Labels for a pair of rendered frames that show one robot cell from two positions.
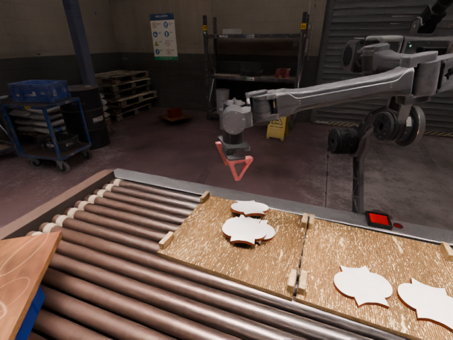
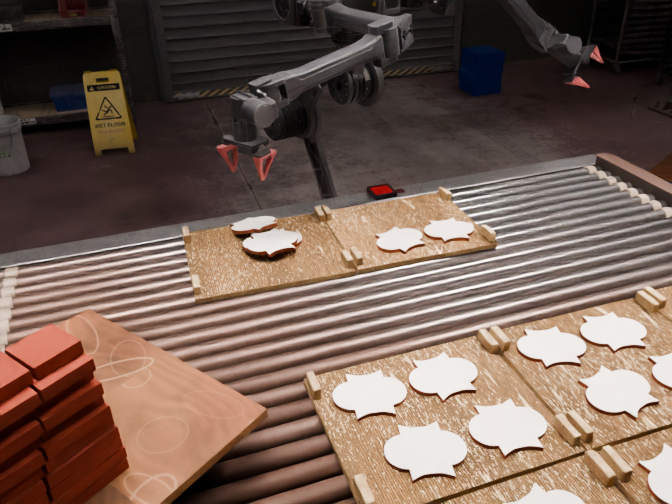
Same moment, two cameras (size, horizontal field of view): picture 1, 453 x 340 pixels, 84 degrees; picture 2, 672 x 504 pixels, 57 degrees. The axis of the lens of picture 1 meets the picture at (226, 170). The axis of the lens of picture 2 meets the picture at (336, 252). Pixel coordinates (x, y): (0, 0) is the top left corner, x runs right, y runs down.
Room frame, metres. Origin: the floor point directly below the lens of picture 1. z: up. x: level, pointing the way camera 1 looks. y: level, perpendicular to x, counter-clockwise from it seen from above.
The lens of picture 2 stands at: (-0.62, 0.72, 1.80)
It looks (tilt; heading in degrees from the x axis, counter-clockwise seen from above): 31 degrees down; 321
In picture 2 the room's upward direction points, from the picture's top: 1 degrees counter-clockwise
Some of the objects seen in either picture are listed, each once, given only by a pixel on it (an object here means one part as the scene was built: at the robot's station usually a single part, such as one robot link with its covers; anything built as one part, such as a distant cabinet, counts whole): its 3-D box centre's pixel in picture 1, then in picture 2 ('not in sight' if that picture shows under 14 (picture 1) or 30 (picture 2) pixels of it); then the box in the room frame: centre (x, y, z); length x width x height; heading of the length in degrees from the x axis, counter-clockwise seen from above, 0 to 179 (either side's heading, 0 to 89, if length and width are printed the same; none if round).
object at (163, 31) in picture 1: (163, 38); not in sight; (6.20, 1.37, 1.55); 0.61 x 0.02 x 0.91; 69
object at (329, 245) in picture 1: (377, 271); (404, 228); (0.50, -0.43, 0.93); 0.41 x 0.35 x 0.02; 69
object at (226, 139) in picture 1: (233, 134); (244, 130); (0.66, -0.02, 1.28); 0.10 x 0.07 x 0.07; 17
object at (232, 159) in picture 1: (236, 163); (257, 161); (0.62, -0.03, 1.21); 0.07 x 0.07 x 0.09; 17
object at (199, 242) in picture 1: (238, 235); (264, 253); (0.66, -0.04, 0.93); 0.41 x 0.35 x 0.02; 68
